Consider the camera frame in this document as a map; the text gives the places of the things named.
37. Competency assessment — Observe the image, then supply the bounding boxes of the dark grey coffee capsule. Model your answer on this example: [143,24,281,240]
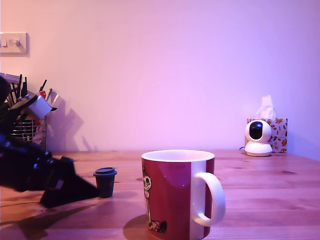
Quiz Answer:
[92,166,118,199]

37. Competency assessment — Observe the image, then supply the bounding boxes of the clear plastic bag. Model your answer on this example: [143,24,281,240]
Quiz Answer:
[33,122,48,148]

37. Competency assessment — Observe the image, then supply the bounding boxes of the silver metal tongs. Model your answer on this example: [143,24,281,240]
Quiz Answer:
[46,87,61,107]

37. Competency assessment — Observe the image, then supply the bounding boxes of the red cartoon print mug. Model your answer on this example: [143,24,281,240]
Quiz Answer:
[140,149,227,240]

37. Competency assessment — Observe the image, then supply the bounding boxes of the white tissue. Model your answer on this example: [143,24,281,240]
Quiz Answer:
[255,94,277,120]

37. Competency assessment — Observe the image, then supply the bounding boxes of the leaf print tissue box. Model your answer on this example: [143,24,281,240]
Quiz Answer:
[246,117,289,154]

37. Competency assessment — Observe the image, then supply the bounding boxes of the wire utensil rack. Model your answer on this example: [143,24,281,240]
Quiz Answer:
[11,115,48,154]

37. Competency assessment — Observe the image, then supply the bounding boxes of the white light switch plate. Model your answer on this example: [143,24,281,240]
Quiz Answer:
[0,32,31,58]

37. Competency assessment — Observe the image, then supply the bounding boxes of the small white round camera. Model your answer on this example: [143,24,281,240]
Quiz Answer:
[244,119,274,158]

